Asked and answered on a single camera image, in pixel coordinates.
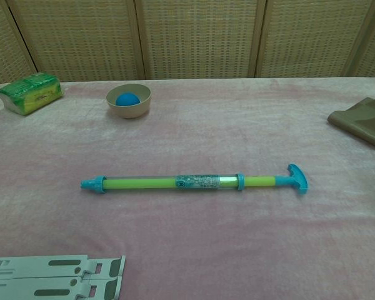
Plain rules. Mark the green and blue water pump toy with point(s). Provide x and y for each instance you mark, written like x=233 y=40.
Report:
x=137 y=183

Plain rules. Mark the white folding stand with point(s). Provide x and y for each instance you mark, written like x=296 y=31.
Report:
x=28 y=281

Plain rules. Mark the beige round bowl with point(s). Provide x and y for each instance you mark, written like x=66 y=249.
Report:
x=128 y=111

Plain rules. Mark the woven bamboo folding screen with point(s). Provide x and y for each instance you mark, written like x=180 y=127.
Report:
x=200 y=37

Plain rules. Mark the green tissue pack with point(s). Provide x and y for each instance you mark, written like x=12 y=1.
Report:
x=28 y=93

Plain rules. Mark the blue ball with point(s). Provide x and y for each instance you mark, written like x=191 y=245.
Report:
x=127 y=100

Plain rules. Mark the brown folded cloth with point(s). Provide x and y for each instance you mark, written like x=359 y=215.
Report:
x=365 y=122

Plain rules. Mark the pink table cloth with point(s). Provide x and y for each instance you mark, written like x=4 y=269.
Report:
x=187 y=234

